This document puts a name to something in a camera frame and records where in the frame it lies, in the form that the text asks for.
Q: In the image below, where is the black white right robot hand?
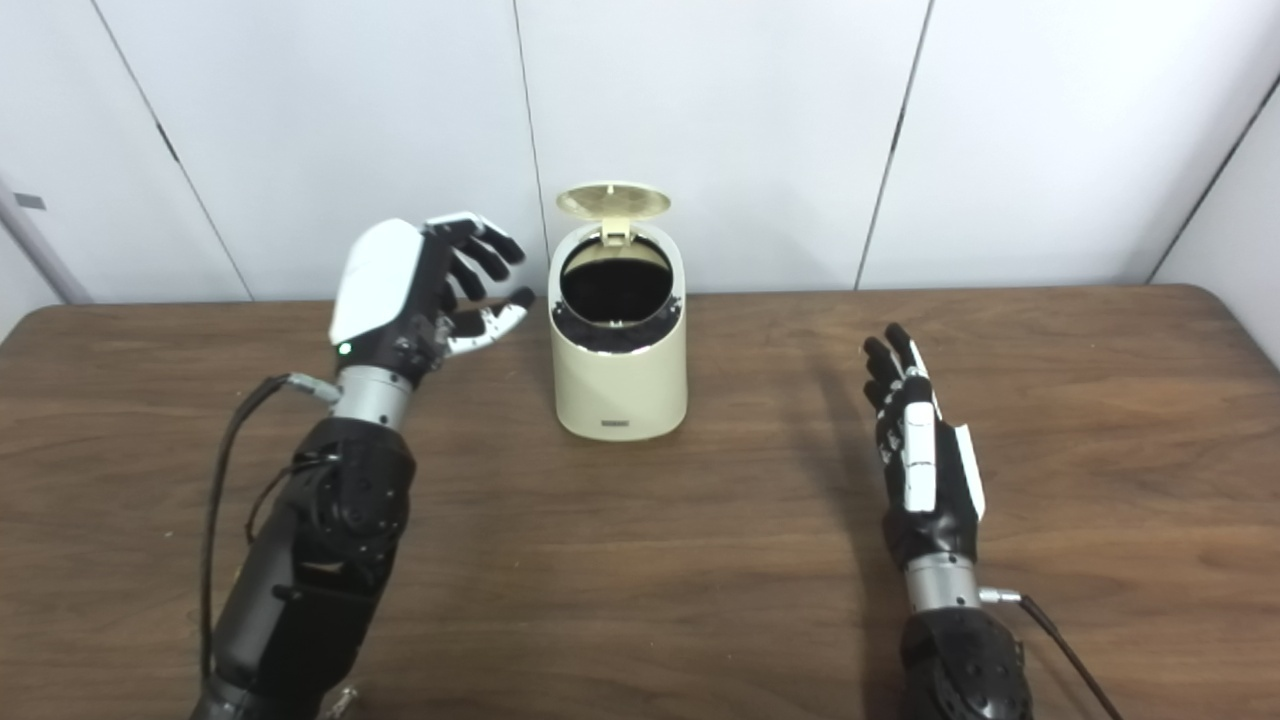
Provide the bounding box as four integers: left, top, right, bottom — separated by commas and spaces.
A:
862, 322, 987, 573

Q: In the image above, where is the thin black left arm wire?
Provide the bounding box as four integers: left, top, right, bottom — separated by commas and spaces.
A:
245, 455, 311, 546

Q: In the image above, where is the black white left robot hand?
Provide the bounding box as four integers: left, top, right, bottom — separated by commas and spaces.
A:
329, 212, 537, 389

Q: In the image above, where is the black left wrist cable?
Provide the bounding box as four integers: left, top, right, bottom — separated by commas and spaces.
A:
200, 372, 341, 681

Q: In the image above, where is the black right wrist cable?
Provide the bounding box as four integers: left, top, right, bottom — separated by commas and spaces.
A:
978, 586, 1126, 720

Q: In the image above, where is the gray wall post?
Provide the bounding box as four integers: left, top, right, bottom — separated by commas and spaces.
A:
0, 180, 93, 304

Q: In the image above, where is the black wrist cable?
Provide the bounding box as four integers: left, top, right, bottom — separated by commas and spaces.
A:
978, 586, 1126, 720
200, 372, 341, 681

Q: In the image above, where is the cream-colored lidded bin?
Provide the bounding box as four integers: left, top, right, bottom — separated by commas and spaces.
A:
549, 181, 689, 442

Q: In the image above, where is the black bin liner bag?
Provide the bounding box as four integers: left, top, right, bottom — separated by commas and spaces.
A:
553, 238, 684, 355

